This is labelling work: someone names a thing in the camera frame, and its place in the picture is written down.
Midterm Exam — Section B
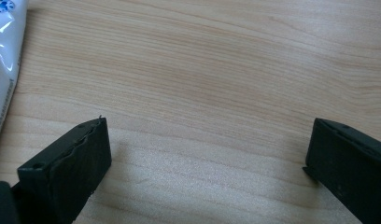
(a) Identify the white plastic packet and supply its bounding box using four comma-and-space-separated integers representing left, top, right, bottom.
0, 0, 30, 157

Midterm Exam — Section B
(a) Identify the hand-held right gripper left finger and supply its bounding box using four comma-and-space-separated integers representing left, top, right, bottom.
11, 115, 113, 224

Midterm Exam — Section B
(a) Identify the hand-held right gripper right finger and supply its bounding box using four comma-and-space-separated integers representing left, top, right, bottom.
302, 118, 381, 224

